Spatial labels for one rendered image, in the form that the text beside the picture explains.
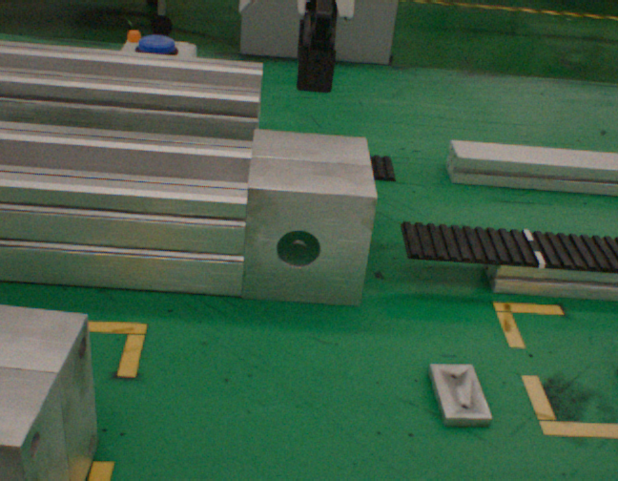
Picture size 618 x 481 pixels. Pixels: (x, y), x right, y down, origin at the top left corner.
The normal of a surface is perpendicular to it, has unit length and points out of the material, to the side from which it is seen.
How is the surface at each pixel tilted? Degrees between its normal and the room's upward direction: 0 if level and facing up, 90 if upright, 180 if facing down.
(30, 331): 0
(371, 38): 90
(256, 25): 90
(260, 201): 90
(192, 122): 90
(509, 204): 0
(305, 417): 0
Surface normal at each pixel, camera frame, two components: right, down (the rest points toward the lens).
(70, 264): 0.02, 0.54
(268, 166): 0.09, -0.84
